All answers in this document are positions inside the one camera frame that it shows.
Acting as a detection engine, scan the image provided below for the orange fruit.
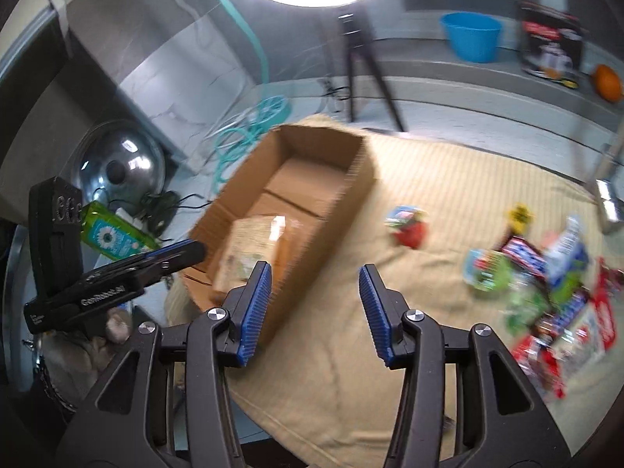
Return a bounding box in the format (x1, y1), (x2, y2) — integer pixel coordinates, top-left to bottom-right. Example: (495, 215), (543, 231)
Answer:
(591, 64), (623, 104)

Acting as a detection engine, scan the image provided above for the black power adapter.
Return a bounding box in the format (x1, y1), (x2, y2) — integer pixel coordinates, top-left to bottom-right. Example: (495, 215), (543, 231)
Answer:
(142, 190), (181, 237)

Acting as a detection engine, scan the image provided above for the cardboard box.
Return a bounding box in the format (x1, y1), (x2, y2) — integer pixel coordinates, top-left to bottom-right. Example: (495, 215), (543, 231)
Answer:
(181, 125), (376, 344)

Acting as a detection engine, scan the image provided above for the black kettle product box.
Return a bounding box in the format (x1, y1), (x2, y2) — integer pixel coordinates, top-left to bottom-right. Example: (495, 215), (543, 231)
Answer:
(516, 0), (584, 90)

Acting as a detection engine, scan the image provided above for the steel pot lid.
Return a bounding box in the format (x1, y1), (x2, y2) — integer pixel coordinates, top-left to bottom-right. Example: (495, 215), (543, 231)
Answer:
(70, 119), (166, 216)

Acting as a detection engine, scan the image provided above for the chrome faucet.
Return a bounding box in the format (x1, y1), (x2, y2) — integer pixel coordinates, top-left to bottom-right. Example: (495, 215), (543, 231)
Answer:
(586, 134), (623, 234)

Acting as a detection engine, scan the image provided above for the green dish soap bottle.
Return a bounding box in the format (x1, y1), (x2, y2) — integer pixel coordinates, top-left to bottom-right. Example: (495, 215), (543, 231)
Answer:
(80, 201), (161, 261)

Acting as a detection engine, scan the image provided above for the snickers bar wrapper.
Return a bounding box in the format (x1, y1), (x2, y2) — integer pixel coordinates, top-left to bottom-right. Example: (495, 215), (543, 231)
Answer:
(500, 234), (546, 280)

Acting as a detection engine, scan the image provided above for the teal garden hose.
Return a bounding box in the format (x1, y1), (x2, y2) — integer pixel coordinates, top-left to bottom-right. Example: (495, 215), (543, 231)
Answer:
(191, 0), (291, 184)

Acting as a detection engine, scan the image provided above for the yellow snack sachet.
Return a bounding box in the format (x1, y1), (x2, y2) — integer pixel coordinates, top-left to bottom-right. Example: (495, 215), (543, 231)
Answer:
(508, 203), (533, 236)

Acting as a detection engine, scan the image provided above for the striped yellow cloth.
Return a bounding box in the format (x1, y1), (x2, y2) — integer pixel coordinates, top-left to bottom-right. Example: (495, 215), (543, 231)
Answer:
(165, 113), (624, 468)

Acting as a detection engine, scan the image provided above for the red green snack packet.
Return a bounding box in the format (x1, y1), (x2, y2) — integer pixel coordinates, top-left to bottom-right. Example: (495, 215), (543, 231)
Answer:
(385, 205), (427, 249)

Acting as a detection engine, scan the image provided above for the red white snack pouch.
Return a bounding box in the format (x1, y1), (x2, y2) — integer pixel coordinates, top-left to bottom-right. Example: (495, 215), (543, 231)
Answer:
(558, 266), (619, 374)

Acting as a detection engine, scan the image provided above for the blue snack bag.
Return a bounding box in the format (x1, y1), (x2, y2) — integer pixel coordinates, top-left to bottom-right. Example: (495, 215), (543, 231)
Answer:
(542, 216), (588, 289)

